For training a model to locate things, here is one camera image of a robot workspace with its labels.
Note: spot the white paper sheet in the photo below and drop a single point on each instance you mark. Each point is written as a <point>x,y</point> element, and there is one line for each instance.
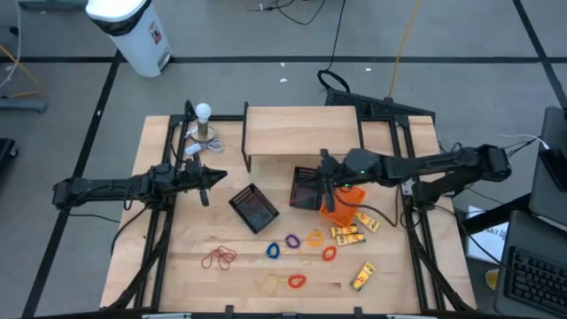
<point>489,241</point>

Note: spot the black phone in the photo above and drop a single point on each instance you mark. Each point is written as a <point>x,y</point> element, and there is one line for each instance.
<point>556,168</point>

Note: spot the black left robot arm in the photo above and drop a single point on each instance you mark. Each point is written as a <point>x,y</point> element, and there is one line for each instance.
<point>106,188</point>

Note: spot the white trash can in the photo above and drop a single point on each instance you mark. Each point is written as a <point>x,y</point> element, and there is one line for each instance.
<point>133,40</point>

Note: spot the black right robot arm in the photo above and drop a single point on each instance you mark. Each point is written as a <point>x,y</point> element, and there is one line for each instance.
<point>425,168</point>

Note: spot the yellow rubber band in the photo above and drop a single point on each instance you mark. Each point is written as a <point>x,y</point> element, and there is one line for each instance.
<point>274,278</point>
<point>305,258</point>

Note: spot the grey table foot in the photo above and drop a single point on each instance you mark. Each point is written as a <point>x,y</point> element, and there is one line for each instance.
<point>22,105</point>
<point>48,4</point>

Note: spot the orange plastic basket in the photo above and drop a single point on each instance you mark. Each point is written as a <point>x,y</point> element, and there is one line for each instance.
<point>343,212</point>

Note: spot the large black plastic basket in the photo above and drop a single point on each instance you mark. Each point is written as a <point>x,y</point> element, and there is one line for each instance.
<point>246,195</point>

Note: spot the wooden shelf riser black frame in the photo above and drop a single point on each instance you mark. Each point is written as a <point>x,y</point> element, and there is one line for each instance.
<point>301,130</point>

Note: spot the yellow round object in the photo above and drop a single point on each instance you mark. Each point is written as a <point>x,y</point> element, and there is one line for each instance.
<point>491,279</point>

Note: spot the white light bulb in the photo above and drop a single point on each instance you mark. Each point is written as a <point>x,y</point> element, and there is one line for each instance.
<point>204,111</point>

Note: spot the brass lamp base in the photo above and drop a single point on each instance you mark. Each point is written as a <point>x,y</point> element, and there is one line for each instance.
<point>203,132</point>

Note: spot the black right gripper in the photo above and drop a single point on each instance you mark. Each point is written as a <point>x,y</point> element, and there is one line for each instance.
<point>342,176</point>

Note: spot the grey closed laptop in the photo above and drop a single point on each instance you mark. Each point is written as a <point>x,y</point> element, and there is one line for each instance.
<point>547,199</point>

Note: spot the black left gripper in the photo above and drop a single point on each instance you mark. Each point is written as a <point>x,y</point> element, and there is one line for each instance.
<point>189,181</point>

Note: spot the small black plastic basket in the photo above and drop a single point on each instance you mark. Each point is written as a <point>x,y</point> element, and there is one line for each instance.
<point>299,195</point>

